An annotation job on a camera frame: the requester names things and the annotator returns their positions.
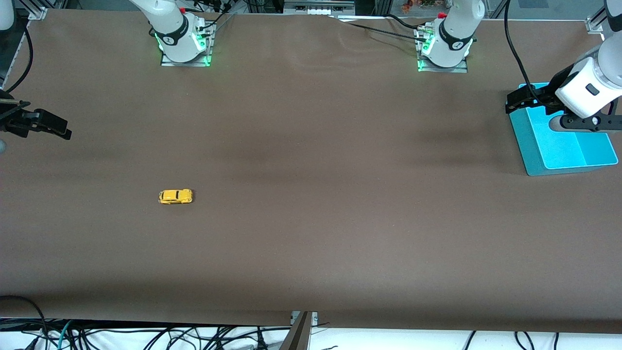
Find yellow toy beetle car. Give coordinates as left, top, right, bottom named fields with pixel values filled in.
left=158, top=189, right=193, bottom=205

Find teal plastic tray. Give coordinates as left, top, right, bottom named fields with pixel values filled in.
left=508, top=82, right=619, bottom=176

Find colourful background toys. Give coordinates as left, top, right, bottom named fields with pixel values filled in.
left=401, top=0, right=440, bottom=14

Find white power strip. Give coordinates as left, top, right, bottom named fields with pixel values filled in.
left=283, top=0, right=356, bottom=15

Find brown table cover sheet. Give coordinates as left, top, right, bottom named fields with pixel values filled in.
left=0, top=9, right=622, bottom=336

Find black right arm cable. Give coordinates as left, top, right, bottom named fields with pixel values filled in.
left=4, top=24, right=34, bottom=95

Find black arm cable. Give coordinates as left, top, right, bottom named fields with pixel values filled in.
left=4, top=24, right=34, bottom=95
left=503, top=0, right=537, bottom=95

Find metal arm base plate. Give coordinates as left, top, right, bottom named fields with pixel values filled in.
left=160, top=22, right=213, bottom=68
left=417, top=24, right=468, bottom=73

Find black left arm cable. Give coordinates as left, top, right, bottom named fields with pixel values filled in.
left=503, top=0, right=537, bottom=95

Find short black base cable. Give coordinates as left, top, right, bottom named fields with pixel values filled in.
left=386, top=14, right=426, bottom=31

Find long black base cable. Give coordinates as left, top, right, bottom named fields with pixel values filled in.
left=335, top=17, right=428, bottom=43

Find black looped floor cable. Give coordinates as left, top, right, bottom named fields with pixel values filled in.
left=0, top=295, right=48, bottom=341

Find black base cable bundle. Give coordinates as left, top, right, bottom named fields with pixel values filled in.
left=187, top=0, right=235, bottom=32

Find teal floor cable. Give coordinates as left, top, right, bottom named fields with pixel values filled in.
left=57, top=320, right=74, bottom=350

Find dark metal post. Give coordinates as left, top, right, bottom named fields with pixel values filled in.
left=279, top=311, right=312, bottom=350

